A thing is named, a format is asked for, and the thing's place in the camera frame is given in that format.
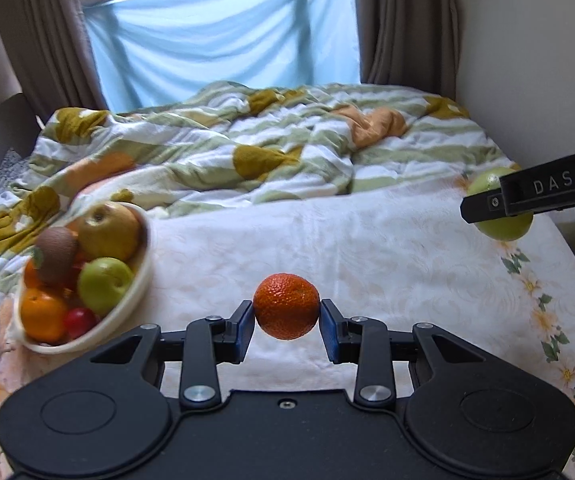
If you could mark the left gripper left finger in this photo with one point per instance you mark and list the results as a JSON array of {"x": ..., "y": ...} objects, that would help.
[{"x": 208, "y": 342}]

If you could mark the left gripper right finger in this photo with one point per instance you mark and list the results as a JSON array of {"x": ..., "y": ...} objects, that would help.
[{"x": 365, "y": 342}]

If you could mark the small dark mandarin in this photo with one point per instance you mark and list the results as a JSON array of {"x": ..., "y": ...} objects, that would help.
[{"x": 286, "y": 306}]

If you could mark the green apple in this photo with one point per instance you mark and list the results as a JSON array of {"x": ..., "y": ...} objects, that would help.
[
  {"x": 484, "y": 206},
  {"x": 102, "y": 283}
]

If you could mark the red cherry tomato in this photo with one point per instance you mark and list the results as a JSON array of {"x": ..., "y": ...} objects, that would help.
[{"x": 79, "y": 321}]

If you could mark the yellow apple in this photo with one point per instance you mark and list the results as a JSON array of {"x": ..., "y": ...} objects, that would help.
[{"x": 109, "y": 229}]

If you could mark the large orange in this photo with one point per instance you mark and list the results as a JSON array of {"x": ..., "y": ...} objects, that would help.
[
  {"x": 31, "y": 276},
  {"x": 43, "y": 315}
]

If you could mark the brown kiwi with sticker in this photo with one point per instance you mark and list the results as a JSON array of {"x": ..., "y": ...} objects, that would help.
[{"x": 53, "y": 253}]

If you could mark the white floral tablecloth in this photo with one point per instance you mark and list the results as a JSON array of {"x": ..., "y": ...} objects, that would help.
[{"x": 402, "y": 255}]

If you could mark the striped floral quilt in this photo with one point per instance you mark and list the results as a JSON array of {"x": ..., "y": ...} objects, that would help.
[{"x": 231, "y": 146}]

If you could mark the right brown curtain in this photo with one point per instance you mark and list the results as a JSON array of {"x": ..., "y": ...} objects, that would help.
[{"x": 413, "y": 43}]

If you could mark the brown curtain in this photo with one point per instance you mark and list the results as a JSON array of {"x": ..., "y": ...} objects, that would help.
[
  {"x": 50, "y": 52},
  {"x": 413, "y": 43}
]

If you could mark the light blue window sheet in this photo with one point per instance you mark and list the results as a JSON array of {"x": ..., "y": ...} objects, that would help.
[{"x": 155, "y": 52}]

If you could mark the left brown curtain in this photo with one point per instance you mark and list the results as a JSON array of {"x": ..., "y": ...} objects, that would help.
[{"x": 50, "y": 52}]

